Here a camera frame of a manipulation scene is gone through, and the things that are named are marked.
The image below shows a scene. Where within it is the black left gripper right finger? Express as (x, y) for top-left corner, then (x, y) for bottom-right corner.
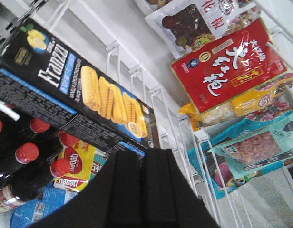
(143, 148), (202, 228)

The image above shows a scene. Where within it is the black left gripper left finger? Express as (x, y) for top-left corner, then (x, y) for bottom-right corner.
(94, 150), (143, 228)

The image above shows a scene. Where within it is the teal goji berry pouch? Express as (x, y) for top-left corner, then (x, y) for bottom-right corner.
(209, 121), (293, 178)

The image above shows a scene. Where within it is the black Franzzi cookie box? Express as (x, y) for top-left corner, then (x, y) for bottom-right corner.
(0, 18), (160, 156)

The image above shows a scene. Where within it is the blue sweet potato noodle pouch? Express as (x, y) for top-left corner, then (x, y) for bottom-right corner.
(202, 109), (293, 200)

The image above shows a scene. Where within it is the yellow Nabati wafer box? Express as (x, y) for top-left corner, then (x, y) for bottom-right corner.
(53, 140), (96, 192)

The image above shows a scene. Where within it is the red cap soy sauce bottle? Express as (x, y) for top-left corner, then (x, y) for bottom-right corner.
(35, 158), (70, 190)
(0, 142), (59, 205)
(1, 118), (50, 151)

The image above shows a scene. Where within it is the yellow white fungus pouch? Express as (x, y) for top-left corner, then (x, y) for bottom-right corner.
(179, 72), (293, 131)

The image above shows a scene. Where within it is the red Da Hong Pao pouch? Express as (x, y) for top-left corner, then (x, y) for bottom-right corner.
(171, 19), (287, 114)

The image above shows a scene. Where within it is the white Sichuan pepper pouch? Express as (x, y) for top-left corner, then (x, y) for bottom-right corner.
(145, 0), (261, 59)

